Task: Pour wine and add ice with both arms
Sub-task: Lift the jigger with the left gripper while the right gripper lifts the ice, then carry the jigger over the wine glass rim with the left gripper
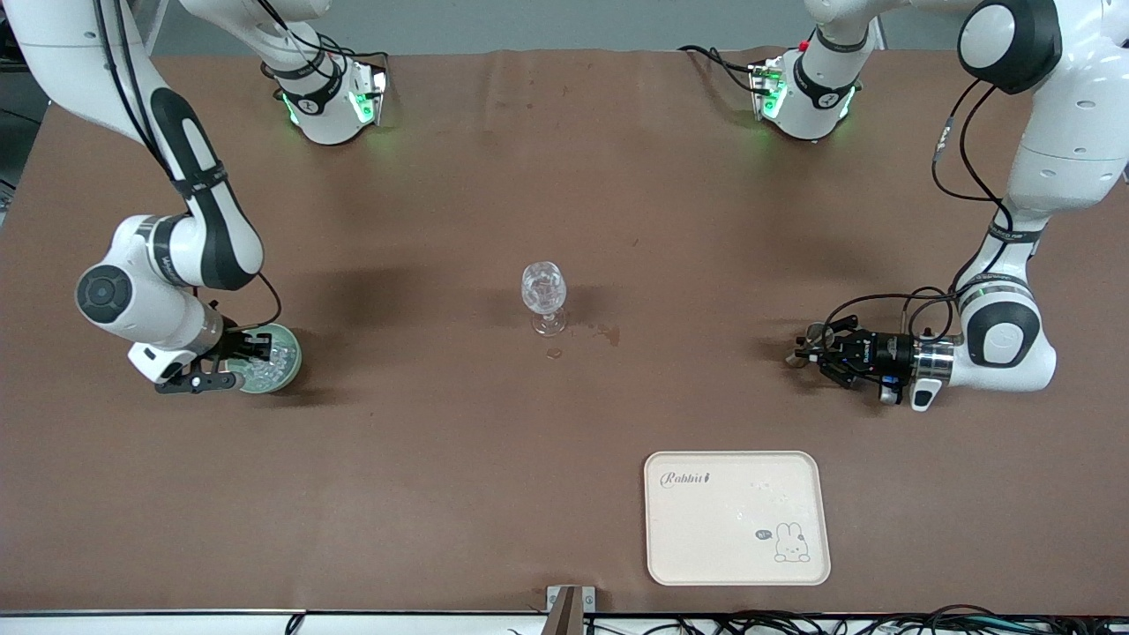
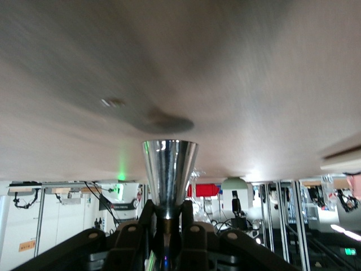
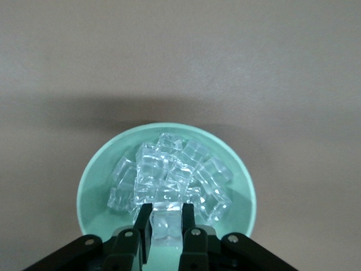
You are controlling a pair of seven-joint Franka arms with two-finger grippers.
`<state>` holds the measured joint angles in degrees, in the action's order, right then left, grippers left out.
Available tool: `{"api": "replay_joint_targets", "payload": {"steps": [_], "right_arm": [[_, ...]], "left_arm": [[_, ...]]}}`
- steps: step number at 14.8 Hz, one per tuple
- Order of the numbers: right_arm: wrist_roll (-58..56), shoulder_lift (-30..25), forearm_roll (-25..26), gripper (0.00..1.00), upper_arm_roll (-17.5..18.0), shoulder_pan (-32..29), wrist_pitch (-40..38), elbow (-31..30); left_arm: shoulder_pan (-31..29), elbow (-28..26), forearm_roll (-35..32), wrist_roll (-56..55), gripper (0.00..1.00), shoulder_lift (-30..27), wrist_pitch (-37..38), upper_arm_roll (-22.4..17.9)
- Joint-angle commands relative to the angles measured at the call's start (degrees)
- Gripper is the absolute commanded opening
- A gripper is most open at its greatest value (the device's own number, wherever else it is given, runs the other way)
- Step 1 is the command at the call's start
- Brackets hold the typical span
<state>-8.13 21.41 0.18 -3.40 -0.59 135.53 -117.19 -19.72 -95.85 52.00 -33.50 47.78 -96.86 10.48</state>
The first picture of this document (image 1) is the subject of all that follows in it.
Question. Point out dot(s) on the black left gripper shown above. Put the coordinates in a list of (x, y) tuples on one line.
[(876, 352)]

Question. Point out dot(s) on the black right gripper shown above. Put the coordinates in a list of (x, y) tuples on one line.
[(232, 342)]

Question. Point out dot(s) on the steel double jigger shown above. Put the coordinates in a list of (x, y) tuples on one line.
[(818, 335)]

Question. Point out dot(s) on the clear ice cubes pile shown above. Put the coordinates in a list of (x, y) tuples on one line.
[(280, 360)]

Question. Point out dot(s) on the right arm base connector plate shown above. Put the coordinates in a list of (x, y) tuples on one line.
[(377, 93)]

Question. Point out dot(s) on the left arm base connector plate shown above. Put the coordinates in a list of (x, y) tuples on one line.
[(763, 88)]

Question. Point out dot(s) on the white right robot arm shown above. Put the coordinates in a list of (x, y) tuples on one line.
[(212, 238)]

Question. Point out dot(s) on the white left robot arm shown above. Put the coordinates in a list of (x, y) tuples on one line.
[(1076, 132)]

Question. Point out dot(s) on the clear wine glass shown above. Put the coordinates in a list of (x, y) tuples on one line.
[(542, 287)]

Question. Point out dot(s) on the green ceramic bowl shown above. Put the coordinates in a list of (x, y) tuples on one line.
[(287, 362)]

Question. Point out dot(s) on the cream rabbit print tray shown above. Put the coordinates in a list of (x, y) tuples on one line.
[(706, 529)]

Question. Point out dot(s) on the brown table mat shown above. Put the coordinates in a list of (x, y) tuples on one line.
[(441, 459)]

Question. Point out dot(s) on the white table edge rail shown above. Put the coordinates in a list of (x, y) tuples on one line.
[(176, 624)]

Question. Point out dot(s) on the grey metal bracket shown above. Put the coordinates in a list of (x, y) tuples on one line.
[(588, 600)]

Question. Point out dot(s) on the brown camera post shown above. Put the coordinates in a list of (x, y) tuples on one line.
[(564, 617)]

